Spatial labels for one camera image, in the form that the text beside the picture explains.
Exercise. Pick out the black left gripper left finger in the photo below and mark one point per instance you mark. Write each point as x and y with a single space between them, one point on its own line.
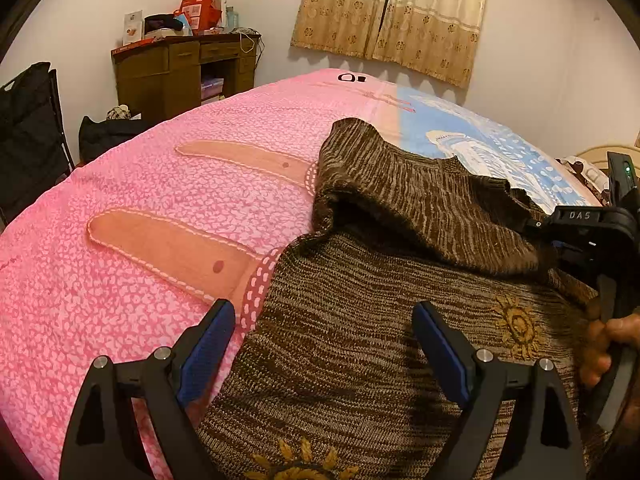
103 439

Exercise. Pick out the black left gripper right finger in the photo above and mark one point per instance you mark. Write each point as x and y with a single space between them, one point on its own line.
543 441

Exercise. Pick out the brown knit sweater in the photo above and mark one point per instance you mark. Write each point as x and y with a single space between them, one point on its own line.
332 381

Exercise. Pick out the right hand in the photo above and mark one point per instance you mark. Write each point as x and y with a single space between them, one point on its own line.
597 360

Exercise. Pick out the patterned pillow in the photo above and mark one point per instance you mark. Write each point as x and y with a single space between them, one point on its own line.
590 177

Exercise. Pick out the cream wooden headboard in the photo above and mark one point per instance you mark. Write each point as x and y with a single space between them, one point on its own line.
598 156

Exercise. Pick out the pink and blue bedspread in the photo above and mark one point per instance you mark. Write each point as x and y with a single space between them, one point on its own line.
133 248

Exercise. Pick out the black bag on floor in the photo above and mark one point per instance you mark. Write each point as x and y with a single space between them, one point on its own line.
96 138

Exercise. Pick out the black folding chair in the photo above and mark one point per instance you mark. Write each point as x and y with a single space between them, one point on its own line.
34 152

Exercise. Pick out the beige patterned curtain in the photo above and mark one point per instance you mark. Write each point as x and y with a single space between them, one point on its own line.
436 38

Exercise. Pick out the brown wooden desk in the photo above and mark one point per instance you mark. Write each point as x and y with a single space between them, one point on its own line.
161 79

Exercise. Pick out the black item on desk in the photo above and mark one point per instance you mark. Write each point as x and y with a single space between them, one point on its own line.
162 25

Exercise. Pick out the white card on desk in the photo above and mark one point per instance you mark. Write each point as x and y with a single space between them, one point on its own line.
133 28

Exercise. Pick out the red package on desk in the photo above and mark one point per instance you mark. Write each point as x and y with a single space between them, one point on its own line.
201 14

